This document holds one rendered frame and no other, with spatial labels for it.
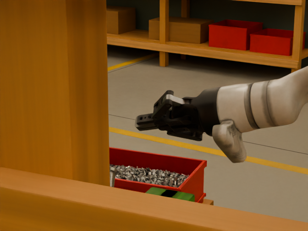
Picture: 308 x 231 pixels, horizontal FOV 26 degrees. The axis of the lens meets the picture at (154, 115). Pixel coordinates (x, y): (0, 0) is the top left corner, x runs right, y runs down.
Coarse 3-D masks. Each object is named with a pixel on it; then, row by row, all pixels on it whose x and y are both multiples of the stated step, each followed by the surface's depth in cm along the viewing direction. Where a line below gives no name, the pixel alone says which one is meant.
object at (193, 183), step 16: (112, 160) 189; (128, 160) 187; (144, 160) 185; (160, 160) 184; (176, 160) 182; (192, 160) 180; (128, 176) 176; (144, 176) 176; (160, 176) 177; (176, 176) 179; (192, 176) 169; (144, 192) 165; (192, 192) 172
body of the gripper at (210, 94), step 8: (216, 88) 102; (200, 96) 102; (208, 96) 101; (216, 96) 101; (184, 104) 102; (192, 104) 102; (200, 104) 101; (208, 104) 101; (176, 112) 104; (184, 112) 103; (192, 112) 103; (200, 112) 101; (208, 112) 100; (216, 112) 100; (192, 120) 105; (200, 120) 101; (208, 120) 101; (216, 120) 100; (200, 128) 107; (208, 128) 101
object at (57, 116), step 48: (0, 0) 71; (48, 0) 69; (96, 0) 74; (0, 48) 73; (48, 48) 71; (96, 48) 75; (0, 96) 75; (48, 96) 72; (96, 96) 77; (0, 144) 77; (48, 144) 74; (96, 144) 78
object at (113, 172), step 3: (111, 168) 126; (114, 168) 126; (111, 171) 126; (114, 171) 126; (111, 174) 126; (114, 174) 127; (111, 177) 126; (114, 177) 126; (111, 180) 126; (114, 180) 126; (111, 183) 125; (114, 183) 126; (111, 186) 125
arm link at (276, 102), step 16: (272, 80) 98; (288, 80) 97; (304, 80) 97; (256, 96) 97; (272, 96) 96; (288, 96) 96; (304, 96) 99; (256, 112) 97; (272, 112) 96; (288, 112) 96
